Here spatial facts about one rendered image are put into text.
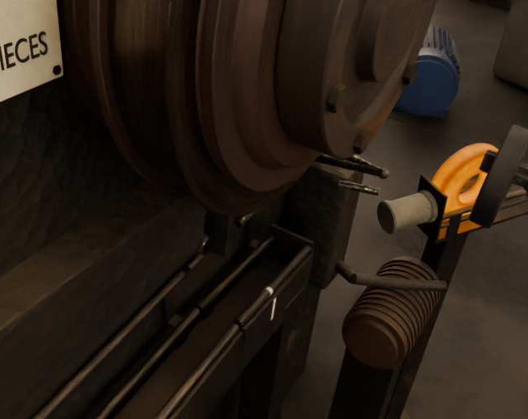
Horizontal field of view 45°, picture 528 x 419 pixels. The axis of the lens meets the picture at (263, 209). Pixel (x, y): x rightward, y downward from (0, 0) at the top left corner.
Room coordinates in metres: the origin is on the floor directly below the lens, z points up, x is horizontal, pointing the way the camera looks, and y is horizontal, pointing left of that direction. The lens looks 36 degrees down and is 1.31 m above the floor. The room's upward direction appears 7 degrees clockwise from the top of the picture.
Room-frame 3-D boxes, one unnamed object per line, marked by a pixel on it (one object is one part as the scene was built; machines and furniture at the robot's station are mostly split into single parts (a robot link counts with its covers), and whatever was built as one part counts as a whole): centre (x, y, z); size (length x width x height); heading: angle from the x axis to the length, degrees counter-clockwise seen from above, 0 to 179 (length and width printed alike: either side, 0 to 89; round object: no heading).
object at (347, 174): (0.86, -0.09, 0.68); 0.11 x 0.08 x 0.24; 63
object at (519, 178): (0.79, -0.36, 0.84); 0.05 x 0.03 x 0.01; 64
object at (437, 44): (2.84, -0.66, 0.17); 0.57 x 0.31 x 0.34; 173
